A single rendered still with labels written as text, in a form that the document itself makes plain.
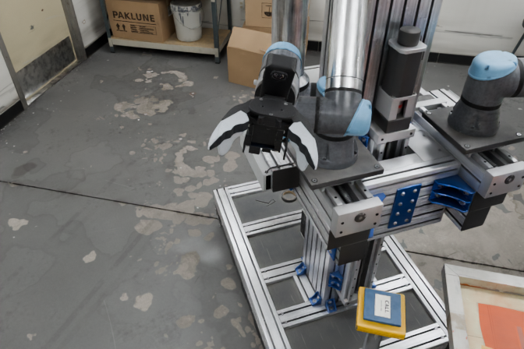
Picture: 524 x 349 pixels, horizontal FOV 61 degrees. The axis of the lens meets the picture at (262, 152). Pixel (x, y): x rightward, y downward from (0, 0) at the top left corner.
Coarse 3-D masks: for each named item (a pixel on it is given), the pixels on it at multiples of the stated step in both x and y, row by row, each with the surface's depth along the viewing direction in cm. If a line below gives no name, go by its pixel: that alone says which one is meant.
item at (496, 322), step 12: (480, 312) 122; (492, 312) 122; (504, 312) 122; (516, 312) 122; (480, 324) 119; (492, 324) 119; (504, 324) 119; (516, 324) 119; (492, 336) 117; (504, 336) 117; (516, 336) 117; (504, 348) 114; (516, 348) 114
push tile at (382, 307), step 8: (368, 288) 126; (368, 296) 124; (376, 296) 124; (384, 296) 124; (392, 296) 124; (400, 296) 124; (368, 304) 122; (376, 304) 122; (384, 304) 122; (392, 304) 122; (400, 304) 122; (368, 312) 120; (376, 312) 120; (384, 312) 120; (392, 312) 120; (400, 312) 120; (368, 320) 119; (376, 320) 118; (384, 320) 118; (392, 320) 118; (400, 320) 118
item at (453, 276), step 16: (448, 272) 128; (464, 272) 128; (480, 272) 128; (448, 288) 124; (496, 288) 127; (512, 288) 125; (448, 304) 120; (448, 320) 118; (464, 320) 116; (448, 336) 116; (464, 336) 113
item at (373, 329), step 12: (360, 288) 128; (360, 300) 125; (360, 312) 122; (360, 324) 119; (372, 324) 119; (384, 324) 119; (372, 336) 128; (384, 336) 119; (396, 336) 118; (372, 348) 132
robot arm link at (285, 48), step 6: (282, 42) 86; (270, 48) 86; (276, 48) 84; (282, 48) 83; (288, 48) 84; (294, 48) 86; (282, 54) 82; (288, 54) 82; (294, 54) 84; (264, 60) 83; (300, 60) 86; (264, 66) 80; (300, 66) 86
